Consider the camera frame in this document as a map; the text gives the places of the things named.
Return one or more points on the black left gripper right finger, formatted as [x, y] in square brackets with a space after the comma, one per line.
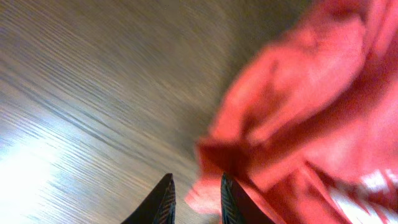
[236, 205]

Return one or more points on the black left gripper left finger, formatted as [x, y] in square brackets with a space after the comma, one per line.
[158, 207]

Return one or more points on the orange soccer t-shirt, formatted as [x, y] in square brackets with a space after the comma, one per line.
[309, 128]

